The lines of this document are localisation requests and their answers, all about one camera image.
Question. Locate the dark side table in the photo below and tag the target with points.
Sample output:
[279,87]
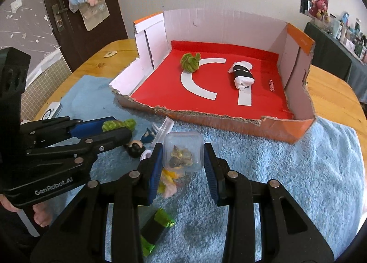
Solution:
[329,51]

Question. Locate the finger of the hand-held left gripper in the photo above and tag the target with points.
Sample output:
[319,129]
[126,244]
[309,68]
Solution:
[86,129]
[109,139]

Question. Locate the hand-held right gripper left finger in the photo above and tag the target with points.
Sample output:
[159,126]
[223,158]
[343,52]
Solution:
[154,171]

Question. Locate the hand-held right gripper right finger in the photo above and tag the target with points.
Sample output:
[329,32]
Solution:
[210,177]

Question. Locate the black and white wrapped roll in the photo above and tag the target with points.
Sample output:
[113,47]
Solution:
[240,73]

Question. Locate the small wooden tag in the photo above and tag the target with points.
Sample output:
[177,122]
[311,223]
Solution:
[109,54]

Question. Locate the black-haired figurine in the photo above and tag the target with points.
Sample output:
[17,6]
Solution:
[147,137]

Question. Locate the cluttered shelf of bottles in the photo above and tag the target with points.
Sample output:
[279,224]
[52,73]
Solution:
[349,36]

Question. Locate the green and yellow small toy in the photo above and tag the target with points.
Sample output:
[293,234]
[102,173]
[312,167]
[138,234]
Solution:
[169,188]

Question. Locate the clear plastic lid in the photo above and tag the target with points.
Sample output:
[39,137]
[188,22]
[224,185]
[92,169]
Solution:
[166,125]

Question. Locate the cardboard box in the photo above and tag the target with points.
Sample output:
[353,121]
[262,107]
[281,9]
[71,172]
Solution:
[200,36]

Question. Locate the green plush toy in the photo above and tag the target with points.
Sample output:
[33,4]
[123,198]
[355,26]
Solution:
[189,63]
[129,124]

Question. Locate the person's left hand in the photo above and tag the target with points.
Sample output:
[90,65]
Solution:
[41,215]

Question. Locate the white grid panel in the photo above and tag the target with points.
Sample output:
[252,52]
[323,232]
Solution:
[48,79]

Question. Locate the blue towel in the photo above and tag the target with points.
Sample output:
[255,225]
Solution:
[272,180]

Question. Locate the clear plastic bag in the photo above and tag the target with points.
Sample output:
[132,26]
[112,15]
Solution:
[94,16]

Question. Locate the pink plush dragon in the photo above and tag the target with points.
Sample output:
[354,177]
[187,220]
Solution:
[319,8]

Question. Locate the clear plastic container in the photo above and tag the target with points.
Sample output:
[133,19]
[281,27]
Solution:
[183,142]

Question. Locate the dark brown door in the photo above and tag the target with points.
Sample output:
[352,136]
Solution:
[114,8]

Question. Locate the small white case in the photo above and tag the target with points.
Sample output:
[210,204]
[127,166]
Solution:
[53,108]

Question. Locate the green and black toy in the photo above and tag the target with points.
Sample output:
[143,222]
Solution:
[156,228]

